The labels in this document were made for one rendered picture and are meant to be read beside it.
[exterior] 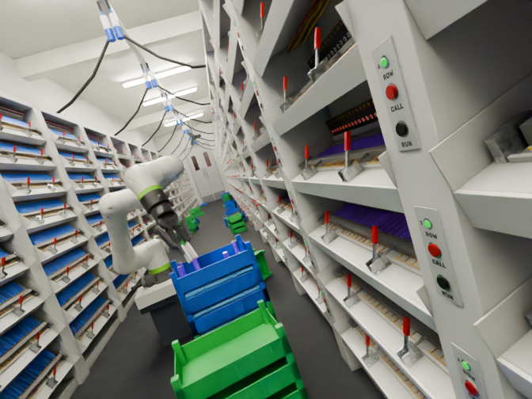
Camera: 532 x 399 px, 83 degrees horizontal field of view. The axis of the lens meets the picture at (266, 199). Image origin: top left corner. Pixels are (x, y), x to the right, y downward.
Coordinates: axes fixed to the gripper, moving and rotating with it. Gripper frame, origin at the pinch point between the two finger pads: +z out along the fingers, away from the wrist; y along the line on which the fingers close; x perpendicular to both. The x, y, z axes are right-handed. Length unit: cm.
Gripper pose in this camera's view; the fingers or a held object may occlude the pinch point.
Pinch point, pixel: (188, 252)
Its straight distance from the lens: 113.8
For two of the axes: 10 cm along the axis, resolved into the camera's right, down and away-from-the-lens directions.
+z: 5.9, 7.9, -1.8
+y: -6.3, 3.1, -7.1
